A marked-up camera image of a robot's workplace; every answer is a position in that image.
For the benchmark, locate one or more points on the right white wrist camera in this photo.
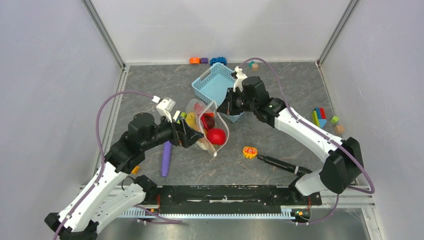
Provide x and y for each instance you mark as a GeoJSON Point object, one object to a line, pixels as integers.
{"type": "Point", "coordinates": [239, 77]}

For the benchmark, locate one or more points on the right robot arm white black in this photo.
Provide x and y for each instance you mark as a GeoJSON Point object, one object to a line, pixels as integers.
{"type": "Point", "coordinates": [342, 158]}

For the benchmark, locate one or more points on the purple toy microphone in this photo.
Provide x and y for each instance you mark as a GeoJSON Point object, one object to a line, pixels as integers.
{"type": "Point", "coordinates": [166, 158]}

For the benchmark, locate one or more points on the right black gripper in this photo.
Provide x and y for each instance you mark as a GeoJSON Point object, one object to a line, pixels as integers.
{"type": "Point", "coordinates": [227, 106]}

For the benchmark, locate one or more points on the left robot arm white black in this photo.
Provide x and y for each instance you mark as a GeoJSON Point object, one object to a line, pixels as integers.
{"type": "Point", "coordinates": [88, 214]}

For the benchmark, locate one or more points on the clear dotted zip top bag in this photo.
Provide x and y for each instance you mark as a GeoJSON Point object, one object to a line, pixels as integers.
{"type": "Point", "coordinates": [199, 107]}

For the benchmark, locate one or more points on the yellow toy pear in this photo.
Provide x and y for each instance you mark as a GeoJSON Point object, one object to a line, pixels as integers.
{"type": "Point", "coordinates": [191, 120]}

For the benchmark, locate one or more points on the tan wooden cube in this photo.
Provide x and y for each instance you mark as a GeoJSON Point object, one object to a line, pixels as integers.
{"type": "Point", "coordinates": [339, 129]}

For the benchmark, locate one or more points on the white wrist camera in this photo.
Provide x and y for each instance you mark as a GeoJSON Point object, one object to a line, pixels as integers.
{"type": "Point", "coordinates": [164, 107]}
{"type": "Point", "coordinates": [239, 77]}

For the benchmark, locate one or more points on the orange wedge block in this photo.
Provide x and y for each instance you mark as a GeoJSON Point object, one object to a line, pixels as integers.
{"type": "Point", "coordinates": [135, 170]}

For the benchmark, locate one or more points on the black marker pen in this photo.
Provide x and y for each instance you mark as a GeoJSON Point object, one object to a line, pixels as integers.
{"type": "Point", "coordinates": [295, 169]}

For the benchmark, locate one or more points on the red toy tomato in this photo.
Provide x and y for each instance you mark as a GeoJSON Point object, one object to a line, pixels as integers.
{"type": "Point", "coordinates": [216, 136]}

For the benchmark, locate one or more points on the white green block stack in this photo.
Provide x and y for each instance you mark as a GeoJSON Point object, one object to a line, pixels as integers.
{"type": "Point", "coordinates": [182, 116]}

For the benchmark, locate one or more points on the purple block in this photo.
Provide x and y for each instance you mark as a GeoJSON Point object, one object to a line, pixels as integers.
{"type": "Point", "coordinates": [204, 60]}

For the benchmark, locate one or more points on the red toy chili pepper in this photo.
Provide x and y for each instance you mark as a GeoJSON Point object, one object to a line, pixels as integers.
{"type": "Point", "coordinates": [207, 116]}

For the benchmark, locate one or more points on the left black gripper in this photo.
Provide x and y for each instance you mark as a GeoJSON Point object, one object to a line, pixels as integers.
{"type": "Point", "coordinates": [184, 134]}

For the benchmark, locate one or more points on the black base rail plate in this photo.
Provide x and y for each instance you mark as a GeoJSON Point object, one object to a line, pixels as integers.
{"type": "Point", "coordinates": [226, 199]}

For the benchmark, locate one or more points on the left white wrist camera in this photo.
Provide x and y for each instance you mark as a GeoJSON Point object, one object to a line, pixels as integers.
{"type": "Point", "coordinates": [164, 107]}

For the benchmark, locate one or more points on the green cube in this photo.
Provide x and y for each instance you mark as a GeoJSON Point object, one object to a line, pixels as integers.
{"type": "Point", "coordinates": [334, 120]}

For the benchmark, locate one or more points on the dark red toy onion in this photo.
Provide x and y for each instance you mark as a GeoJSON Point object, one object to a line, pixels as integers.
{"type": "Point", "coordinates": [208, 124]}

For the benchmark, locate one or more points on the teal and tan cubes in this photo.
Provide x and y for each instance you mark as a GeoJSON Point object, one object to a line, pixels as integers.
{"type": "Point", "coordinates": [254, 66]}

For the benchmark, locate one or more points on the orange round toy slice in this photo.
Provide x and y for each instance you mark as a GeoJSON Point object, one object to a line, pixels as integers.
{"type": "Point", "coordinates": [249, 152]}

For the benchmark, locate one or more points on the light blue plastic basket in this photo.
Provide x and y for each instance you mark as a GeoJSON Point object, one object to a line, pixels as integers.
{"type": "Point", "coordinates": [212, 85]}

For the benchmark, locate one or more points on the blue toy car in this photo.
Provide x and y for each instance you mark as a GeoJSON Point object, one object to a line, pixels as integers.
{"type": "Point", "coordinates": [222, 60]}

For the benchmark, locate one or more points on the orange cylinder block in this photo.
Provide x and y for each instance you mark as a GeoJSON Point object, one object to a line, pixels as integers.
{"type": "Point", "coordinates": [194, 60]}

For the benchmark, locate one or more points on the multicolour block stack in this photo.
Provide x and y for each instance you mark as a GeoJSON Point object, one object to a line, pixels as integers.
{"type": "Point", "coordinates": [319, 117]}

